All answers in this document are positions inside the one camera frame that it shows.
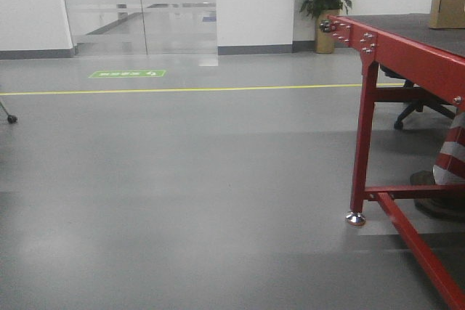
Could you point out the glass double door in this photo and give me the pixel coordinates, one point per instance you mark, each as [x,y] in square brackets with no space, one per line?
[111,27]

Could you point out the small cardboard package box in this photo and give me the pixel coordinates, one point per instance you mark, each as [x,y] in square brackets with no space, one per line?
[447,14]

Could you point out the black caster wheel leg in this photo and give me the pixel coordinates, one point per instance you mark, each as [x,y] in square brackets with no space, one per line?
[11,119]

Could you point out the green floor sign sticker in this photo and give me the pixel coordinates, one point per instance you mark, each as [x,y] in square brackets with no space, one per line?
[128,73]

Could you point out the red metal conveyor frame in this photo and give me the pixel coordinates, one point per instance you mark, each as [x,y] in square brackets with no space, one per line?
[402,59]

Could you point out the red white striped cone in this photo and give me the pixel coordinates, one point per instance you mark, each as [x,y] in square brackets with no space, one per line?
[449,165]

